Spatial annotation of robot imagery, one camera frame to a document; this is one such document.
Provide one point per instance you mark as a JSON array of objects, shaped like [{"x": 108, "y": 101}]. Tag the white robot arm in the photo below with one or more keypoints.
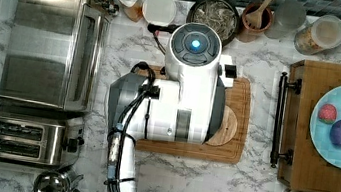
[{"x": 186, "y": 106}]

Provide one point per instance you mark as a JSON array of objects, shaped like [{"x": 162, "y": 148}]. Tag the black canister of tea bags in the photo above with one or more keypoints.
[{"x": 219, "y": 15}]

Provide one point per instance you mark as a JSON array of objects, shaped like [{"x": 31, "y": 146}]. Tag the round wooden lid with knob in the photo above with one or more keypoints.
[{"x": 227, "y": 129}]

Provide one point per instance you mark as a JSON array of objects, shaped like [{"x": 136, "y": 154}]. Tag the bamboo cutting board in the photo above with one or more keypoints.
[{"x": 227, "y": 144}]

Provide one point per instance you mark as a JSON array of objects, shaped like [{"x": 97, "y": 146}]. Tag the white round lidded container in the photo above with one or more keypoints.
[{"x": 159, "y": 12}]

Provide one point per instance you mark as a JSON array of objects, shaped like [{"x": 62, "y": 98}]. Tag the orange juice bottle white cap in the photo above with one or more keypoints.
[{"x": 132, "y": 9}]

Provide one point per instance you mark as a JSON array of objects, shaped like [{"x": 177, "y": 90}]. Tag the terracotta utensil holder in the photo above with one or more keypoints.
[{"x": 248, "y": 34}]

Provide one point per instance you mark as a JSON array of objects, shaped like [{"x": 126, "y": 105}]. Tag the wooden spoon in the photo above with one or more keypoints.
[{"x": 254, "y": 19}]

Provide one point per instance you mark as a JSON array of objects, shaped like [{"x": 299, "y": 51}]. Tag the stainless steel toaster oven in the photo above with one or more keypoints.
[{"x": 53, "y": 53}]

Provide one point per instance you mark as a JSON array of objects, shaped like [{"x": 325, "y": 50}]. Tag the frosted translucent cup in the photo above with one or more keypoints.
[{"x": 288, "y": 17}]

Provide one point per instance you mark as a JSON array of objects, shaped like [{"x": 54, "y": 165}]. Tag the chrome glass french press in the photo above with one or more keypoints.
[{"x": 57, "y": 181}]

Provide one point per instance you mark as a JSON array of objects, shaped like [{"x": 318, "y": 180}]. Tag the red plush strawberry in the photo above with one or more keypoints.
[{"x": 327, "y": 113}]

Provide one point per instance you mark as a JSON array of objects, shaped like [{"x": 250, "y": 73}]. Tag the clear cereal jar white lid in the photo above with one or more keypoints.
[{"x": 323, "y": 34}]

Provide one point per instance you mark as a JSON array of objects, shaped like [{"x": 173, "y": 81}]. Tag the stainless steel two-slot toaster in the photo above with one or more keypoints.
[{"x": 40, "y": 142}]

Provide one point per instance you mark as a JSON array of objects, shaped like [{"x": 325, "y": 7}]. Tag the wooden drawer box black handle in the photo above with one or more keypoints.
[{"x": 300, "y": 166}]

